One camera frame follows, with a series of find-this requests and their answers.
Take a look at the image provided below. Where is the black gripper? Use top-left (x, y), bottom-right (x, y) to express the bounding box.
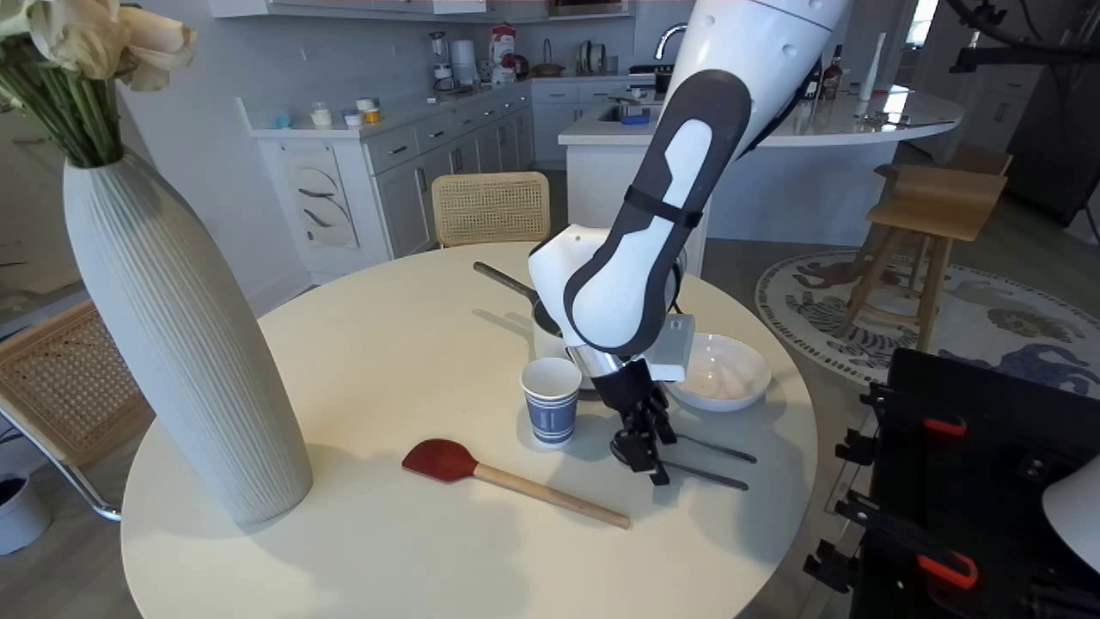
top-left (596, 359), bottom-right (678, 484)

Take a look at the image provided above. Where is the silver spoon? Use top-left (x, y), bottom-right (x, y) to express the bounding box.
top-left (628, 445), bottom-right (747, 491)

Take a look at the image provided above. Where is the silver fork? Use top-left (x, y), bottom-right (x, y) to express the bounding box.
top-left (678, 432), bottom-right (760, 463)

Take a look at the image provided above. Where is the blue white paper cup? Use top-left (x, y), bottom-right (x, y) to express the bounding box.
top-left (520, 356), bottom-right (581, 445)

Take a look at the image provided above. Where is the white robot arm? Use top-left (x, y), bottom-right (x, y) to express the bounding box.
top-left (530, 0), bottom-right (850, 484)

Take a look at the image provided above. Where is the white ceramic bowl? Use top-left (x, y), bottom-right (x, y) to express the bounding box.
top-left (668, 334), bottom-right (771, 413)

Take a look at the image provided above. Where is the white saucepan grey interior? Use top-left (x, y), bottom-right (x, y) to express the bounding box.
top-left (471, 262), bottom-right (561, 337)

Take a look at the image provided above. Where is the patterned round rug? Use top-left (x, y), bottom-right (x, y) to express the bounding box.
top-left (755, 254), bottom-right (1100, 398)

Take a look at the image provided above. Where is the wicker chair far side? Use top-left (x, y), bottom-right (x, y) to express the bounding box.
top-left (428, 171), bottom-right (549, 246)

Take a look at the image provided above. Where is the black robot cart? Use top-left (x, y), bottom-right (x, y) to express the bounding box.
top-left (804, 350), bottom-right (1100, 619)

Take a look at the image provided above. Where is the white kitchen island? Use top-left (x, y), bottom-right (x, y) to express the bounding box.
top-left (557, 84), bottom-right (962, 272)

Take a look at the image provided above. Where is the wooden stool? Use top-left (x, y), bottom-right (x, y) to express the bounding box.
top-left (846, 151), bottom-right (1012, 350)

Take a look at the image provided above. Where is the white kitchen cabinet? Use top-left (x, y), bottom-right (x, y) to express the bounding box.
top-left (241, 84), bottom-right (532, 286)

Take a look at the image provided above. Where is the tall white ribbed vase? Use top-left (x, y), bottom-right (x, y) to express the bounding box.
top-left (63, 153), bottom-right (314, 526)

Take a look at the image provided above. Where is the wicker chair near vase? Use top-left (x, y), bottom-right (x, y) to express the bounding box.
top-left (0, 303), bottom-right (156, 521)

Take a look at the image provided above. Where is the cream calla lily bouquet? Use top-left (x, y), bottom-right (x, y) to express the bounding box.
top-left (0, 0), bottom-right (195, 168)

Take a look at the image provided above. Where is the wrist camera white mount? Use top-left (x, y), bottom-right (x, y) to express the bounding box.
top-left (643, 312), bottom-right (693, 380)

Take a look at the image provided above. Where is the red spatula wooden handle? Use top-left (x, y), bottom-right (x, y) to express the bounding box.
top-left (401, 436), bottom-right (631, 530)

